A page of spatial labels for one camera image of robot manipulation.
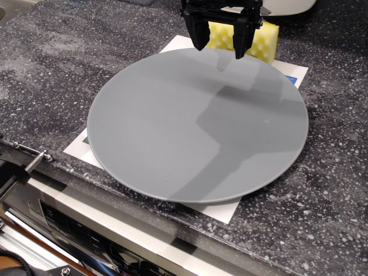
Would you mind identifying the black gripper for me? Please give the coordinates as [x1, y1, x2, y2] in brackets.
[180, 1, 263, 59]

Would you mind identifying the yellow foam sponge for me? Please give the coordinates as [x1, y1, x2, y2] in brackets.
[206, 22, 279, 64]

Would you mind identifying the grey round plate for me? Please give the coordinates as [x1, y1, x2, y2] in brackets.
[87, 48, 309, 203]

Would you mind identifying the stainless dishwasher control panel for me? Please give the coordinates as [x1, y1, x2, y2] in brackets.
[2, 178, 231, 276]

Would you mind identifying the white appliance with handle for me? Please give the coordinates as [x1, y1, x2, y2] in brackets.
[221, 0, 317, 17]

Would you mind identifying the black bracket with screw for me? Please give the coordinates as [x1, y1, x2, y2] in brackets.
[46, 265, 87, 276]

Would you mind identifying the black cable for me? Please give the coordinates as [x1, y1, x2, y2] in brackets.
[0, 249, 37, 276]

